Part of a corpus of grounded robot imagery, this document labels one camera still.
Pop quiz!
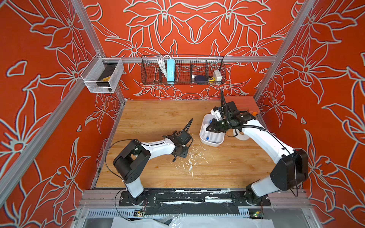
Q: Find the clear acrylic wall box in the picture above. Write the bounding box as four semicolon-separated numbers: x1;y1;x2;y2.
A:
81;53;124;94

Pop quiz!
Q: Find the black yellow item in box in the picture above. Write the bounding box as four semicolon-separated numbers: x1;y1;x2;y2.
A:
96;64;116;87

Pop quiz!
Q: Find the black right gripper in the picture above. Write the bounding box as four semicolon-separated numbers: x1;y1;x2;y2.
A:
204;119;232;134

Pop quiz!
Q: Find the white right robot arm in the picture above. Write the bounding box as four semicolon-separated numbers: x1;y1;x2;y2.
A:
199;101;309;205

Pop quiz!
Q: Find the light blue box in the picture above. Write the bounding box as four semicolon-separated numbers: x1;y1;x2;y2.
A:
166;59;175;84

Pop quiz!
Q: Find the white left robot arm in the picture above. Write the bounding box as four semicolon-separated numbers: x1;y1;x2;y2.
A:
113;131;194;200

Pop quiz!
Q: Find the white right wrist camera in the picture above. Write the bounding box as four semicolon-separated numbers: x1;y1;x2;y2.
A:
211;107;224;121

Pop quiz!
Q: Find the clear tape roll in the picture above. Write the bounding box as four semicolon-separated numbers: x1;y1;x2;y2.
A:
233;129;250;141

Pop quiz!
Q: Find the white plastic tray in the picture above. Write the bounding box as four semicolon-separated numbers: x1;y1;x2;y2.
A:
199;114;225;147

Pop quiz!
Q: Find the orange tool case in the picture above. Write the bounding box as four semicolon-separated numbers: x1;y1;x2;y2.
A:
224;96;260;116

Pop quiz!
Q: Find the black wire basket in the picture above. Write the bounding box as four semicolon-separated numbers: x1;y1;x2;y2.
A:
141;54;226;85

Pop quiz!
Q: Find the dark round object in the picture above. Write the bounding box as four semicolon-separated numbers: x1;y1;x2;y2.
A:
194;75;207;85

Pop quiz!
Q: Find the white cable bundle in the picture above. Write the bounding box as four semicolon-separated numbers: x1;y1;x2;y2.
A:
156;56;169;79

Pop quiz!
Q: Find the white small box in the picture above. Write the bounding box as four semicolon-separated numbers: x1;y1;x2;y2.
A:
213;70;222;83

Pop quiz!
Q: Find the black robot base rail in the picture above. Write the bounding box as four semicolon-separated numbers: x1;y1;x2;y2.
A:
116;188;253;216

